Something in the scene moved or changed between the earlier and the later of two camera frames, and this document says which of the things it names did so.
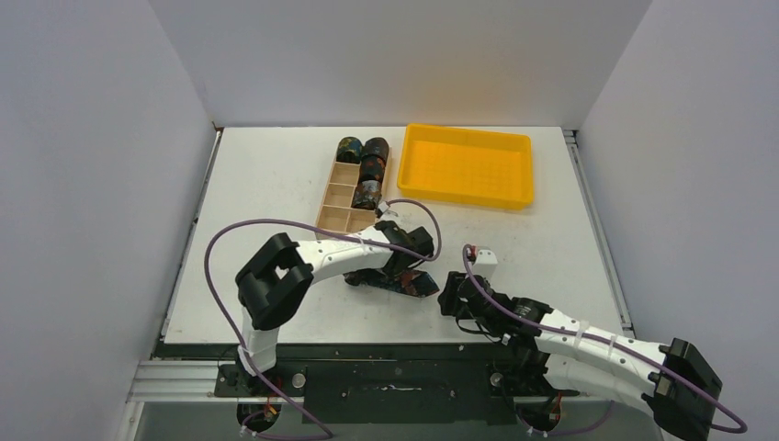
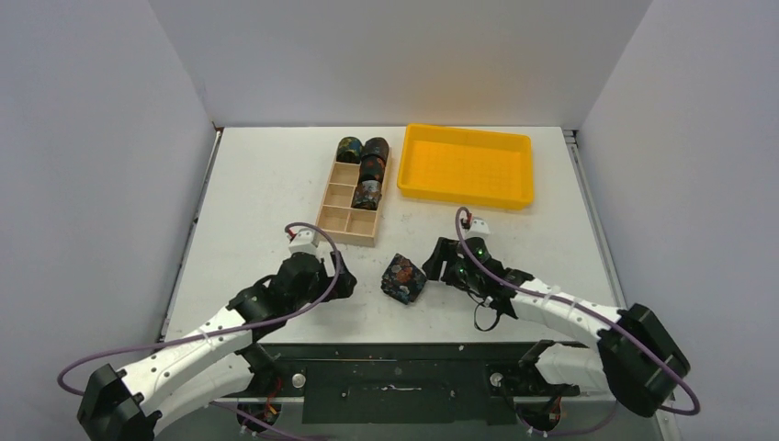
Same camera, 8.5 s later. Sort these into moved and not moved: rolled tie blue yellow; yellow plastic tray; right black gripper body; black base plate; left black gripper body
Moved: right black gripper body; left black gripper body
Not moved: yellow plastic tray; black base plate; rolled tie blue yellow
